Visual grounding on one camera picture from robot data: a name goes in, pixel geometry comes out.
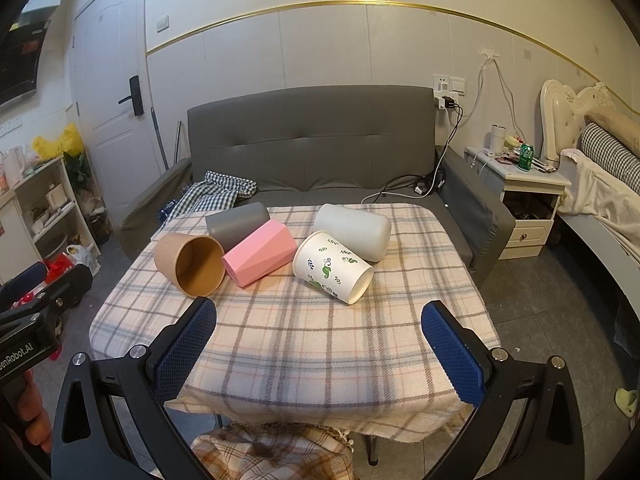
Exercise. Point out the white nightstand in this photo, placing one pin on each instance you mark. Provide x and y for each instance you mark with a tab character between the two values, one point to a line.
530	205

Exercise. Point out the white tumbler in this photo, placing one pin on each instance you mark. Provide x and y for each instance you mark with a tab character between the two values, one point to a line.
497	140

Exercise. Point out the chair with plaid cloth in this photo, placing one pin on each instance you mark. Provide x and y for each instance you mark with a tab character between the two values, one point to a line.
272	452

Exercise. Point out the beige pillow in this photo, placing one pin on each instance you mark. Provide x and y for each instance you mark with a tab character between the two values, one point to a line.
617	127

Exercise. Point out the cream tufted headboard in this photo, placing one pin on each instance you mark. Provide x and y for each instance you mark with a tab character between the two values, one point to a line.
562	110

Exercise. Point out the black checked pillow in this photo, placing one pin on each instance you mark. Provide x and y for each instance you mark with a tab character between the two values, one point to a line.
612	157

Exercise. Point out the white plug charger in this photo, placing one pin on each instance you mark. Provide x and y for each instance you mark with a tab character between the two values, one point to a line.
442	102

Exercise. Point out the white door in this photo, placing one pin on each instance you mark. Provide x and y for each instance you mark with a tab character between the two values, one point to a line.
112	50

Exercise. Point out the white kettle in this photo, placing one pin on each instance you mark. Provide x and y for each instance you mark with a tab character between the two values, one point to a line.
12	165

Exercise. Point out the plaid tablecloth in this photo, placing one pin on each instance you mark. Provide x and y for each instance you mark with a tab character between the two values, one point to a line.
310	355

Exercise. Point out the grey plastic cup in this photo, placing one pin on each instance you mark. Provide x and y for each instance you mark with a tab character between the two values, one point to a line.
235	225

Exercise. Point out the yellow slipper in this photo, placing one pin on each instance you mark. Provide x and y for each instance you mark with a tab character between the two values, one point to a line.
626	402

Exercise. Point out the cream blanket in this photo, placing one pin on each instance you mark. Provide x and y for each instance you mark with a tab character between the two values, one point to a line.
600	195

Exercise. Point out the person's left hand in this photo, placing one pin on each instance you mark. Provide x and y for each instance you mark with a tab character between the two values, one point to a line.
32	407

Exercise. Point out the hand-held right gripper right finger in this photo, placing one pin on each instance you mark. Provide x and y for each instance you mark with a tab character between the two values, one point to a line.
452	355

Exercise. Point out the white plastic bag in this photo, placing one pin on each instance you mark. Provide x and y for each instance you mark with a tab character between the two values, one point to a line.
82	259

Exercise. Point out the white wall outlet panel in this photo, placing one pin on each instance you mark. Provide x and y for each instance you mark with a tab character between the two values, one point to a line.
449	85

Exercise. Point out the pink faceted cup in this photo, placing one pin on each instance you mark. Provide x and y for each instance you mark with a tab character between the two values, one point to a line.
257	255

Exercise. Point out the yellow plastic bag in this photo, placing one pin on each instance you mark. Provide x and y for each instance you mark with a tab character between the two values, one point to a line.
62	142

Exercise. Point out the green drink can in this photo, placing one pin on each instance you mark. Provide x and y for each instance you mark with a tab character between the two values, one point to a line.
526	157

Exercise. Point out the grey sofa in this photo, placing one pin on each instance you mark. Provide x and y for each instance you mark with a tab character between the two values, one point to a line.
310	145

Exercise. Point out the white storage shelf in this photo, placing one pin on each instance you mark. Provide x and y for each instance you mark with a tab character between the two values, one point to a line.
42	210

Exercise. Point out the white light switch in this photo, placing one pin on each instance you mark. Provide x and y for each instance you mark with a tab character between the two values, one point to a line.
162	23

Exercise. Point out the black range hood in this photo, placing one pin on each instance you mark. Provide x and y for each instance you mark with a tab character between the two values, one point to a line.
20	60

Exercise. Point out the brown paper cup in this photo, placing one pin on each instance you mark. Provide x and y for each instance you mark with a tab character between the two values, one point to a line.
192	265

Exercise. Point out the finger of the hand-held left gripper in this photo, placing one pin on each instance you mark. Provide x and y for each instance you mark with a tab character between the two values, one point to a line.
25	274
70	282

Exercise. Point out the white plastic cup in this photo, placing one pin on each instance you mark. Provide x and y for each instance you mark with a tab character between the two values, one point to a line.
357	230

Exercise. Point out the grey bed frame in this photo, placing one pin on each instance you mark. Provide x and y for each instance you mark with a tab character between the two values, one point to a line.
600	255

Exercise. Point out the green checked cloth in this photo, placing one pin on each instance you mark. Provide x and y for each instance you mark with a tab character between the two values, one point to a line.
215	195

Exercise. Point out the leaf print paper cup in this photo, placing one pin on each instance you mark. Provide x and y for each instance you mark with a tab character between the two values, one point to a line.
330	265

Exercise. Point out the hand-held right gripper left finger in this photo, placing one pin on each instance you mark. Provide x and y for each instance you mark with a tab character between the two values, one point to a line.
185	350

